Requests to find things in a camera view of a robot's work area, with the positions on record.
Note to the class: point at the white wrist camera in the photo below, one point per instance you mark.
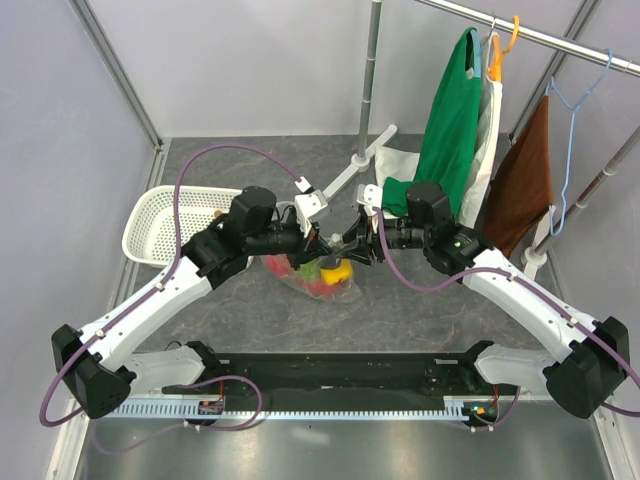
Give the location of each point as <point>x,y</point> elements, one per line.
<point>370,197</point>
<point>311,204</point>

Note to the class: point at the grey slotted cable duct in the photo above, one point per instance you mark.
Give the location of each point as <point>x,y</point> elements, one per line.
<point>195,409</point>

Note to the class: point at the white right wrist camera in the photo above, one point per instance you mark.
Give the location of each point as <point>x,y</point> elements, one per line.
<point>370,197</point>

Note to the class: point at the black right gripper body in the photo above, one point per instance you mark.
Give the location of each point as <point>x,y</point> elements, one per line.
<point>369,240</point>

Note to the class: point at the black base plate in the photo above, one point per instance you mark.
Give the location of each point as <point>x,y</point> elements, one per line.
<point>356,381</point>

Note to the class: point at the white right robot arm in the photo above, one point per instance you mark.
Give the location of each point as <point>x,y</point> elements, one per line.
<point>581,361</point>

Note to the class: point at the orange clothes hanger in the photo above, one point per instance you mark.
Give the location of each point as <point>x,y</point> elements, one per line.
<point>497,53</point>

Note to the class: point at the yellow bell pepper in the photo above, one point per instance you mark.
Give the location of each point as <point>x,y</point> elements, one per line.
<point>342,272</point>

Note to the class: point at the clear dotted zip bag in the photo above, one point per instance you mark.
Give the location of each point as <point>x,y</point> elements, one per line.
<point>347,293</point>

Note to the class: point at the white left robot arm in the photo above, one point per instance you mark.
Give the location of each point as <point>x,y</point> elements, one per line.
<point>99,363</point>

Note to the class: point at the green grape bunch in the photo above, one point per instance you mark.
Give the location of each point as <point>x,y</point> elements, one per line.
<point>310,271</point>

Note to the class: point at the red chili pepper green stem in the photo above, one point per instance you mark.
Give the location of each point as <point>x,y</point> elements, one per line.
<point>319,289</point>

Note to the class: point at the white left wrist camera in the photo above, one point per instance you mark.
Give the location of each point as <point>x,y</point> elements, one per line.
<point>311,204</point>

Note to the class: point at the brown towel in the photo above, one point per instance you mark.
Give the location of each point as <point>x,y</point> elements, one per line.
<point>521,191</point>

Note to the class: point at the red apple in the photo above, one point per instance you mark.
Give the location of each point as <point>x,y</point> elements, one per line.
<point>278,265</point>

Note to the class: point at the white perforated plastic basket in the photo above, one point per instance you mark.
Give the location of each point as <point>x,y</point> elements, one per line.
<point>149,235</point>

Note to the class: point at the blue wire hanger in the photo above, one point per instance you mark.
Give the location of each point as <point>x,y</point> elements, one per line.
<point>570,140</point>

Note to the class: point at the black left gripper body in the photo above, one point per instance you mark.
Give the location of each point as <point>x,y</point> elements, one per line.
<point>299,256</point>

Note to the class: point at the green shirt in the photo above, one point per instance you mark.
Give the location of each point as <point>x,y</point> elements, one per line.
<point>448,145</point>

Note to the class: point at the grey clothes rack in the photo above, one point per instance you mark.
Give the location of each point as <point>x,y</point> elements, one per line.
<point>563,46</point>

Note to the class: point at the white garment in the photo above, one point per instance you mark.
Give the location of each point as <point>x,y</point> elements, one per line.
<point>392,163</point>

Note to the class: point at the dark purple fruit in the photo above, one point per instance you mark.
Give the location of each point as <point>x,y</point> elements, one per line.
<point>331,262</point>

